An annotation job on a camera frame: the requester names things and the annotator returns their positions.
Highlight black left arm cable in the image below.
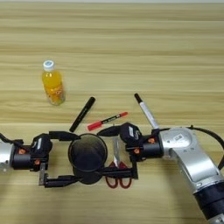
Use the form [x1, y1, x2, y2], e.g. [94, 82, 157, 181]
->
[0, 132, 25, 146]

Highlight black mesh pen cup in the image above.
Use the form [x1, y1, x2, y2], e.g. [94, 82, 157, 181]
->
[67, 133, 109, 186]

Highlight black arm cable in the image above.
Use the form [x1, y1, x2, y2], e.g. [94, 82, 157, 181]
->
[0, 132, 25, 146]
[158, 124, 224, 171]

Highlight orange juice bottle white cap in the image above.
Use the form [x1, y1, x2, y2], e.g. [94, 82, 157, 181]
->
[41, 59, 66, 107]

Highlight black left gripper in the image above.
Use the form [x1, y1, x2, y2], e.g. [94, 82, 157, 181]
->
[11, 131, 81, 188]

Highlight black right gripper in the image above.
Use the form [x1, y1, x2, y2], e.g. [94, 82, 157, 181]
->
[96, 125, 164, 179]

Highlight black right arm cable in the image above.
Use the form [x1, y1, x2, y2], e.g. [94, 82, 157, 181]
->
[158, 124, 224, 171]

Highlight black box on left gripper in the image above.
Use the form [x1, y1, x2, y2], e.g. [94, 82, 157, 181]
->
[31, 133, 54, 156]

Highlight red marker pen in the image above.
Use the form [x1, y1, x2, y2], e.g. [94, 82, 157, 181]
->
[87, 111, 129, 132]

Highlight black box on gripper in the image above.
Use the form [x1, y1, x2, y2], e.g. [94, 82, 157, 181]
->
[31, 133, 54, 156]
[119, 122, 143, 144]

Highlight white marker black cap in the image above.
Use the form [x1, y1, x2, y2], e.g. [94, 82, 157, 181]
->
[134, 93, 161, 130]

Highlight red handled scissors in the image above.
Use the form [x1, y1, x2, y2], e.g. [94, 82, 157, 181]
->
[104, 136, 133, 190]

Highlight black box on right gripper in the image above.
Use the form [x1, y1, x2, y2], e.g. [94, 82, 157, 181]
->
[119, 122, 143, 144]

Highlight black marker pen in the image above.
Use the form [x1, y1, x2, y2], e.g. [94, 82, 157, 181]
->
[69, 96, 96, 133]

